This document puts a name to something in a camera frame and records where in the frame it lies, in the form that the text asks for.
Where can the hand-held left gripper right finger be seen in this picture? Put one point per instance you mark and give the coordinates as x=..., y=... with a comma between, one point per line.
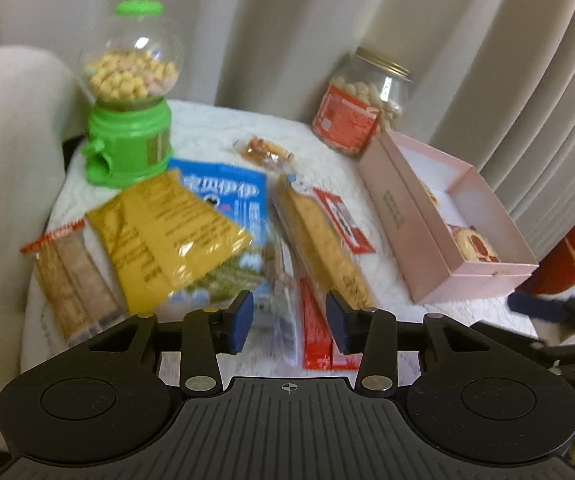
x=340, y=322

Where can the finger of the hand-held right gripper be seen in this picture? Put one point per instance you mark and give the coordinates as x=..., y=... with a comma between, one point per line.
x=537, y=306

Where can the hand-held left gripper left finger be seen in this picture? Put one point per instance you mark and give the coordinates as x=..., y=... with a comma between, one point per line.
x=240, y=322

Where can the red snack box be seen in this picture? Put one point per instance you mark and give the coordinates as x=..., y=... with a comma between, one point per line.
x=315, y=335

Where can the long clear cracker packet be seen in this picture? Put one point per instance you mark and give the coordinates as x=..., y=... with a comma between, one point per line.
x=317, y=245

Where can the pink cardboard box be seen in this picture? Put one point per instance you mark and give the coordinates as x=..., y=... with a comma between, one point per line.
x=407, y=230

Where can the yellow snack packet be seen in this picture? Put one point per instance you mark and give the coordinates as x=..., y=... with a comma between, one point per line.
x=167, y=230

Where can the red-edged cracker packet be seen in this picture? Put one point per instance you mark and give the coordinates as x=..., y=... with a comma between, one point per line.
x=67, y=280

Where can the clear plastic snack packet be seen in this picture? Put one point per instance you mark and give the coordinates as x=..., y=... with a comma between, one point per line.
x=283, y=320

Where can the red bottle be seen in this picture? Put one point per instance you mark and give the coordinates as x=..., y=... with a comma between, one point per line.
x=572, y=255

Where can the jam cookie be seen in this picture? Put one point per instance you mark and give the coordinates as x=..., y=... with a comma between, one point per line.
x=430, y=196
x=475, y=247

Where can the small red snack packet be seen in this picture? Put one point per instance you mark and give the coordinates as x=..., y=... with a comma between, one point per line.
x=345, y=222

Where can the blue snack packet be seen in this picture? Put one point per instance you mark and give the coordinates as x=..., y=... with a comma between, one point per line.
x=232, y=190

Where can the small clear wrapped pastry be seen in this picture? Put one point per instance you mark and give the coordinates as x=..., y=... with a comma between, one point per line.
x=262, y=151

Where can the glass jar with red label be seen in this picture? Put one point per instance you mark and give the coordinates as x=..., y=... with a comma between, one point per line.
x=347, y=115

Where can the green candy dispenser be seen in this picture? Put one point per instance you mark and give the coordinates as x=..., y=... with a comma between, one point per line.
x=127, y=130

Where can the beige curtain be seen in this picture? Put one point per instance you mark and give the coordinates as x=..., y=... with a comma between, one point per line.
x=292, y=35

